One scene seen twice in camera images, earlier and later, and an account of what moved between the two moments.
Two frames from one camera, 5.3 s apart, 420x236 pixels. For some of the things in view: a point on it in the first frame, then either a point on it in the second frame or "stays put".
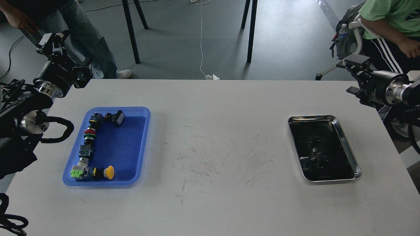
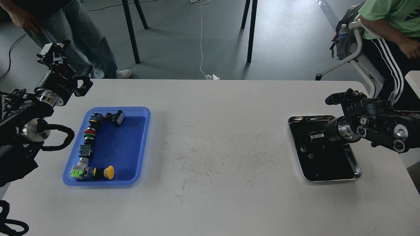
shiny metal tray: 324,152 stays put
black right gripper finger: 361,94 to 316,135
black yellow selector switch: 96,121 stays put
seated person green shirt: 395,25 stays put
